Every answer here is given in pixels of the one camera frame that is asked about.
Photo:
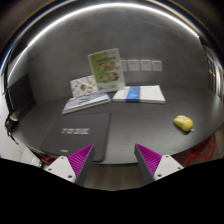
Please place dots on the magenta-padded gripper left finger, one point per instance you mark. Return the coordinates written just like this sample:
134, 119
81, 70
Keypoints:
60, 166

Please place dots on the yellow rabbit-shaped computer mouse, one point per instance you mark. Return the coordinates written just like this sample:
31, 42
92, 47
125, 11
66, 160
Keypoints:
183, 122

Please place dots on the red chair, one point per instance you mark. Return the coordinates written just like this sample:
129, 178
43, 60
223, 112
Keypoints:
200, 151

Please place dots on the grey striped booklet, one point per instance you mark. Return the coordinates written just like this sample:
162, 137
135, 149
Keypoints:
85, 101

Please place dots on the black monitor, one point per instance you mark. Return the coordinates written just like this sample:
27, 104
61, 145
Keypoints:
20, 96

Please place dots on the white ceiling light strip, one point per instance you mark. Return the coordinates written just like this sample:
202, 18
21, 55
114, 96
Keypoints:
110, 5

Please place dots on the white book with blue band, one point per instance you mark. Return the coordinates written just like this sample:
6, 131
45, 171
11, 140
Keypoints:
143, 94

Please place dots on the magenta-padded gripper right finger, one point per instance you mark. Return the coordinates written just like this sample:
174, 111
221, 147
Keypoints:
168, 165

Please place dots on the green upright brochure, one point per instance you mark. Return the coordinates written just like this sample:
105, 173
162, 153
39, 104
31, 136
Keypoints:
106, 70

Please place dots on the small white colourful card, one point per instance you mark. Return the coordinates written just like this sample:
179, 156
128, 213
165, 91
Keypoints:
81, 86

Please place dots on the glass window frame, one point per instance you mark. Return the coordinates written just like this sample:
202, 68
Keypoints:
213, 73

